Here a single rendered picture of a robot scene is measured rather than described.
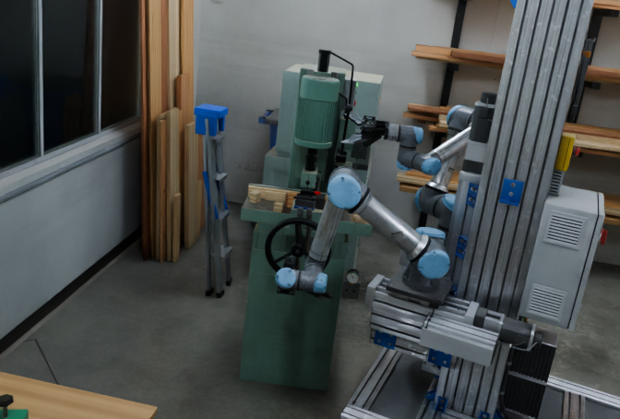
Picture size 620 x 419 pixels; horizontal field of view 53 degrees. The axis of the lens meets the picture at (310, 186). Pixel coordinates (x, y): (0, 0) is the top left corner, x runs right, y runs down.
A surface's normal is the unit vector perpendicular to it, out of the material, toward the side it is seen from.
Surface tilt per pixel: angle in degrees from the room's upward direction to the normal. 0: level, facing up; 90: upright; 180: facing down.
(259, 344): 90
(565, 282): 90
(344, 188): 86
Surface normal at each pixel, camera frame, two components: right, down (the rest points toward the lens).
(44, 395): 0.11, -0.95
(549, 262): -0.41, 0.22
